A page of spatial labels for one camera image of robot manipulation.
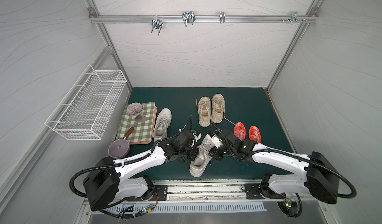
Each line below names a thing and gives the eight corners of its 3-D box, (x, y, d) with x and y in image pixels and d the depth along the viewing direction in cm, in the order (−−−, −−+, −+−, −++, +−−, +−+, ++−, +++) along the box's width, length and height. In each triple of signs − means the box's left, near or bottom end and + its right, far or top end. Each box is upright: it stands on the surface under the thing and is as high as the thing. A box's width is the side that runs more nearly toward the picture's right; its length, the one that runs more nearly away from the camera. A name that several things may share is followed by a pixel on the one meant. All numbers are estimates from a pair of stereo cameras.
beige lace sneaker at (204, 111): (196, 126, 98) (196, 122, 94) (196, 99, 113) (196, 94, 109) (211, 126, 98) (212, 122, 94) (209, 99, 114) (210, 94, 109)
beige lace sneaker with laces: (210, 122, 100) (211, 118, 96) (211, 95, 116) (212, 91, 112) (224, 123, 99) (225, 119, 95) (223, 96, 115) (224, 92, 111)
